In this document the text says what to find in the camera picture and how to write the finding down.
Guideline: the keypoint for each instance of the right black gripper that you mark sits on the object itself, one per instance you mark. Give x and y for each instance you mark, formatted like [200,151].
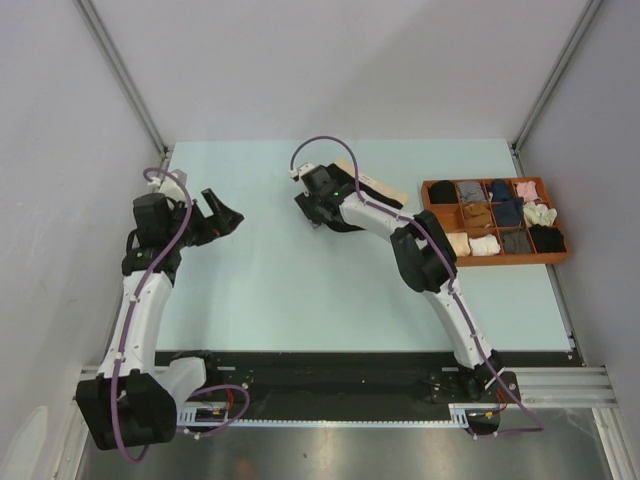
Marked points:
[306,203]

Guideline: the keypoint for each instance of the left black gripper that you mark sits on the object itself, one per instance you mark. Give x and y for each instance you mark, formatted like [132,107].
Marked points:
[222,222]

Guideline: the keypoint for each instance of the black underwear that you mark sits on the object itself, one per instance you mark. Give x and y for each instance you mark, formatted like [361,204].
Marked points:
[360,210]

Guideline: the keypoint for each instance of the brown boxer underwear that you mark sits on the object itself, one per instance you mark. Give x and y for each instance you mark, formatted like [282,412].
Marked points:
[477,215]

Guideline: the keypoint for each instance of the navy blue underwear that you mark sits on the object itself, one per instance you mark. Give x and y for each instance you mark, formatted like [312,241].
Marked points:
[509,213]

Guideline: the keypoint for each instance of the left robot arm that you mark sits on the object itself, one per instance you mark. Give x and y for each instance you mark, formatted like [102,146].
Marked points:
[128,404]

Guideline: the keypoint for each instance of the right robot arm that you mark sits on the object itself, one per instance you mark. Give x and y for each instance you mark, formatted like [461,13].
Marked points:
[425,258]

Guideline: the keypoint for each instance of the rolled black garment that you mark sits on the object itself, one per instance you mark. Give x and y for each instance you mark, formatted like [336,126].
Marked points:
[443,192]
[547,239]

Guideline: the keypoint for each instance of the rolled beige garment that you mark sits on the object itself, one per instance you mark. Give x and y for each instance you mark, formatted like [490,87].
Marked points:
[459,241]

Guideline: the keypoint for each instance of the rolled grey striped garment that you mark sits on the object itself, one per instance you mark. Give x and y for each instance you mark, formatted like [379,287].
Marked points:
[471,192]

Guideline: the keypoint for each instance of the wooden compartment tray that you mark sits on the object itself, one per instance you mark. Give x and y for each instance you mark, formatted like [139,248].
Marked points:
[452,220]

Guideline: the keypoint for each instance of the rolled white garment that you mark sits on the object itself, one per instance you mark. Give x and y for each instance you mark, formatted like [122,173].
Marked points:
[487,245]

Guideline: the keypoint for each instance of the rolled navy garment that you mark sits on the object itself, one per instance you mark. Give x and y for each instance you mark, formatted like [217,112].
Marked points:
[499,191]

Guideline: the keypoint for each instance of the rolled dark grey garment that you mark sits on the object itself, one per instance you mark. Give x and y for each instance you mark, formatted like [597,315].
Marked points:
[516,242]

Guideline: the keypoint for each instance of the rolled pink garment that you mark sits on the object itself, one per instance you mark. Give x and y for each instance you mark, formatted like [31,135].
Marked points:
[527,190]

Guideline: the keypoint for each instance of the rolled cream garment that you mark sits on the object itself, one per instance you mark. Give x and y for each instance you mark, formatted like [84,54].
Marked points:
[539,214]

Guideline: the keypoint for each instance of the rolled black garment front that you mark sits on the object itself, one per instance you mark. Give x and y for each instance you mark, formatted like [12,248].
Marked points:
[547,239]

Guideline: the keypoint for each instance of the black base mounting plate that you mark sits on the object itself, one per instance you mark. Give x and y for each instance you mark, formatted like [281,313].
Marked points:
[345,387]

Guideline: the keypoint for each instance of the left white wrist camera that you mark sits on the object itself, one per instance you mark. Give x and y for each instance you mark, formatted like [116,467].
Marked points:
[169,187]

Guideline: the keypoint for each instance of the left aluminium frame post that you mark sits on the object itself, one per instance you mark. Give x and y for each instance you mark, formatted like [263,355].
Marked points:
[116,64]

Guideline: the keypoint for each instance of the aluminium frame post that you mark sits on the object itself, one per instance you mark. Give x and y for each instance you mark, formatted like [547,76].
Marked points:
[575,40]
[116,64]

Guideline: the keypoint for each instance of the right aluminium frame post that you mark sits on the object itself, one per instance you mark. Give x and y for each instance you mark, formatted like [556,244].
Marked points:
[575,40]

